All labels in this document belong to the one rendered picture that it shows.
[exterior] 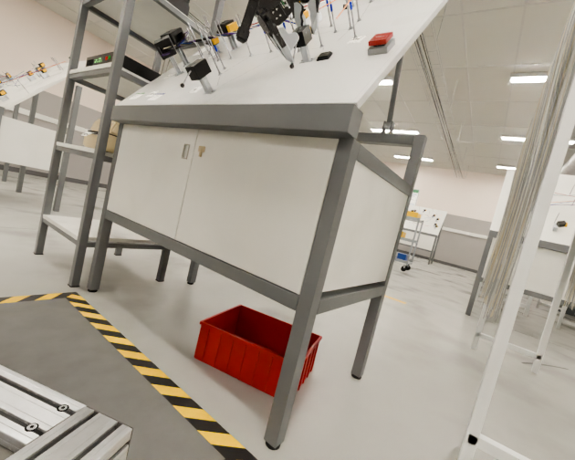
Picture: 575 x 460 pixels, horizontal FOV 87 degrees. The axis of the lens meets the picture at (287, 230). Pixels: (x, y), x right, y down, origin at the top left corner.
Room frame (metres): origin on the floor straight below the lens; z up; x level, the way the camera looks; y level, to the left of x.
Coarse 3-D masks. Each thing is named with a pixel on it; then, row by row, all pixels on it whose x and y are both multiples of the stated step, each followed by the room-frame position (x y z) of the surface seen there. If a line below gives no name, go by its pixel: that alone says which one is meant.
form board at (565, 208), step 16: (512, 176) 3.45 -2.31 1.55; (560, 176) 3.28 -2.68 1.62; (560, 192) 3.14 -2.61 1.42; (560, 208) 2.99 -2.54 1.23; (496, 224) 3.05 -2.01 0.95; (560, 224) 2.77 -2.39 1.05; (544, 240) 2.79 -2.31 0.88; (560, 240) 2.75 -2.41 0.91; (544, 256) 2.74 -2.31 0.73; (560, 256) 2.68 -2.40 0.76; (480, 272) 2.95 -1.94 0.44; (512, 272) 2.84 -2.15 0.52; (544, 272) 2.72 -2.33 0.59; (560, 272) 2.66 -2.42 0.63; (528, 288) 2.76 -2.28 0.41; (544, 288) 2.70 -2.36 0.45; (560, 304) 2.61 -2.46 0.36
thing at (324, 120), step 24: (120, 120) 1.32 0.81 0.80; (144, 120) 1.19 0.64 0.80; (168, 120) 1.10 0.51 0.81; (192, 120) 1.02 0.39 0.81; (216, 120) 0.94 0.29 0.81; (240, 120) 0.88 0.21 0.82; (264, 120) 0.83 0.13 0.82; (288, 120) 0.78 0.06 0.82; (312, 120) 0.74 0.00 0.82; (336, 120) 0.70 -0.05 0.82; (360, 120) 0.72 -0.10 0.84
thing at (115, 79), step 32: (96, 0) 1.63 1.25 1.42; (128, 0) 1.39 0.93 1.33; (160, 0) 1.50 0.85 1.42; (224, 0) 1.78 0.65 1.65; (128, 32) 1.41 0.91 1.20; (160, 32) 1.86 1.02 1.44; (160, 64) 2.10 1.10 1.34; (64, 96) 1.71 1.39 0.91; (128, 96) 1.89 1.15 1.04; (64, 128) 1.72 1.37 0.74; (96, 160) 1.39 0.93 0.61; (96, 192) 1.41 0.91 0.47; (64, 224) 1.59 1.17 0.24; (96, 224) 1.79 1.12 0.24
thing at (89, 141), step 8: (96, 120) 1.59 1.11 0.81; (112, 120) 1.52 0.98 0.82; (96, 128) 1.56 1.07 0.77; (112, 128) 1.50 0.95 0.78; (88, 136) 1.55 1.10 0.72; (96, 136) 1.51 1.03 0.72; (112, 136) 1.50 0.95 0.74; (88, 144) 1.54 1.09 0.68; (112, 144) 1.50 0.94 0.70; (112, 152) 1.53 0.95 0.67
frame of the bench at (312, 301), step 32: (352, 160) 0.73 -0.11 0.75; (128, 224) 1.25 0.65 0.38; (320, 224) 0.73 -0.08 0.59; (96, 256) 1.38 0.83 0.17; (192, 256) 0.99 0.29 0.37; (320, 256) 0.72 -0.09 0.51; (96, 288) 1.40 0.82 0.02; (256, 288) 0.82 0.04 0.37; (320, 288) 0.74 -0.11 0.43; (352, 288) 0.98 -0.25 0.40; (384, 288) 1.18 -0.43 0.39; (288, 352) 0.73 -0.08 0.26; (288, 384) 0.72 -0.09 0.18; (288, 416) 0.74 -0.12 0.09
